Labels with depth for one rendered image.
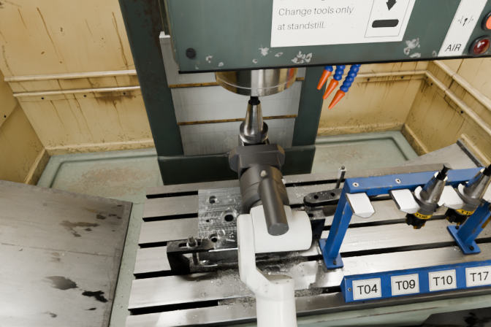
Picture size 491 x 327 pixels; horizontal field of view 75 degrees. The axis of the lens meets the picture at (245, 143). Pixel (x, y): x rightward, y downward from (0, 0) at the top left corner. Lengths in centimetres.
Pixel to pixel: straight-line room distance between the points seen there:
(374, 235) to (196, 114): 74
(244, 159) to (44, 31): 116
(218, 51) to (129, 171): 148
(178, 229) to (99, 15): 91
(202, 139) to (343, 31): 97
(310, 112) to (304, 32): 96
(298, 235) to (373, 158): 139
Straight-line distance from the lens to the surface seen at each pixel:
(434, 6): 44
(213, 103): 118
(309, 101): 129
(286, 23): 37
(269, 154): 67
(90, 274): 140
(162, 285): 104
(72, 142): 194
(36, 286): 139
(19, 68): 175
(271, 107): 121
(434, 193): 85
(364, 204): 81
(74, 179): 189
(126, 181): 177
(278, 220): 50
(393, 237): 119
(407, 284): 107
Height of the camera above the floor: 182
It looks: 41 degrees down
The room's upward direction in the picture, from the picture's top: straight up
